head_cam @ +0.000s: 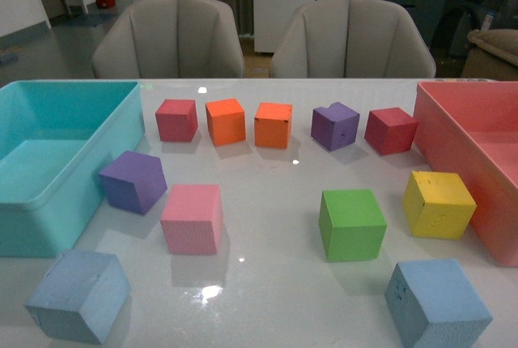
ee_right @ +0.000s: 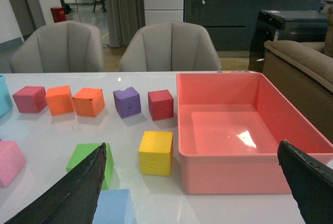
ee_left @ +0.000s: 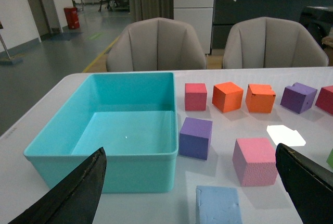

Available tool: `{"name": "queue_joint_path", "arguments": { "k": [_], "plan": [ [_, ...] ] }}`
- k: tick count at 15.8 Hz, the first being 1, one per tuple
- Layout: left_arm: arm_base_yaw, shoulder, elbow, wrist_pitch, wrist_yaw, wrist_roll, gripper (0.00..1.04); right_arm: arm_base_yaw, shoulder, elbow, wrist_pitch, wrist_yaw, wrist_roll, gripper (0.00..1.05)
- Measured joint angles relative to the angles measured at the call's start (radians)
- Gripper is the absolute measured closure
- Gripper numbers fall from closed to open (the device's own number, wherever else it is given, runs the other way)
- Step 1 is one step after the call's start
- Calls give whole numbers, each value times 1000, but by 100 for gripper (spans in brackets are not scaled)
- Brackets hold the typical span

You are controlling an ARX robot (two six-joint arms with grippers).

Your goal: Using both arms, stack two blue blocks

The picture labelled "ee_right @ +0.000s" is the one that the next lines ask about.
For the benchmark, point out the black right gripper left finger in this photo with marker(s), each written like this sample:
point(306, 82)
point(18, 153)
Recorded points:
point(73, 199)

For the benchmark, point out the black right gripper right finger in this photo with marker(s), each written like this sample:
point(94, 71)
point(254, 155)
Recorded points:
point(310, 182)

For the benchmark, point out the light blue foam cube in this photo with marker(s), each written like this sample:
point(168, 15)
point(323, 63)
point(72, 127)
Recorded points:
point(114, 206)

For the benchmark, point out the green foam cube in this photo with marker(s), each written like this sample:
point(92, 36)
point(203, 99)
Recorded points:
point(83, 150)

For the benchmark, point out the pink foam cube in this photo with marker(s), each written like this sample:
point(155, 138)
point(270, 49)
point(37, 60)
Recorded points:
point(12, 161)

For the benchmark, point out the yellow foam cube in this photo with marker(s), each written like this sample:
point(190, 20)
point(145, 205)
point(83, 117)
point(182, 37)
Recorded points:
point(156, 153)

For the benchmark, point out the pink plastic bin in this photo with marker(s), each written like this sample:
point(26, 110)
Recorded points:
point(229, 128)

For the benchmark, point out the orange foam cube right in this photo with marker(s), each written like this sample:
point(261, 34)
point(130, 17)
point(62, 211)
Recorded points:
point(89, 102)

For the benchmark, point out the orange foam cube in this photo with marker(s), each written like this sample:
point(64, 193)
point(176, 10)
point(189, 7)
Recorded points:
point(59, 100)
point(89, 102)

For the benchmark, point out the orange foam cube left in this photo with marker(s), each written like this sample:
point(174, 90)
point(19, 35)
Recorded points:
point(59, 100)

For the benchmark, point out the magenta foam cube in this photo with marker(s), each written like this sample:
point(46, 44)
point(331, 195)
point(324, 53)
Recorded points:
point(30, 99)

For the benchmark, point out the beige sofa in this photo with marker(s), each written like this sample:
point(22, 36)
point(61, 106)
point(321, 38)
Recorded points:
point(302, 71)

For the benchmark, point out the notched purple foam cube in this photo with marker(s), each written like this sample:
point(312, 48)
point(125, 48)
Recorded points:
point(127, 102)

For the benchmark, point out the teal plastic bin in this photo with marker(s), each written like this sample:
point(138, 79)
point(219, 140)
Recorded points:
point(5, 100)

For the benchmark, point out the dark red foam cube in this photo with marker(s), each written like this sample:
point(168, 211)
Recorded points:
point(161, 104)

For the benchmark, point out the left grey armchair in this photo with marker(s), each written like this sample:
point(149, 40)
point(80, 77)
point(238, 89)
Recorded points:
point(67, 46)

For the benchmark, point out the grey armchair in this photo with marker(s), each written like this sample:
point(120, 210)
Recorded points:
point(67, 46)
point(170, 46)

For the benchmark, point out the black appliance box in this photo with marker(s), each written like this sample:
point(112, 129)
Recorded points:
point(294, 25)

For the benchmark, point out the dark grey counter cabinet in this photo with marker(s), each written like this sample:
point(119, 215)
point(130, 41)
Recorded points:
point(231, 23)

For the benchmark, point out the right grey armchair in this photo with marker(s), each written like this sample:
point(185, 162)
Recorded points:
point(170, 46)

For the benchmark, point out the grey curtain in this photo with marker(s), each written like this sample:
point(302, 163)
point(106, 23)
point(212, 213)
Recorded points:
point(125, 18)

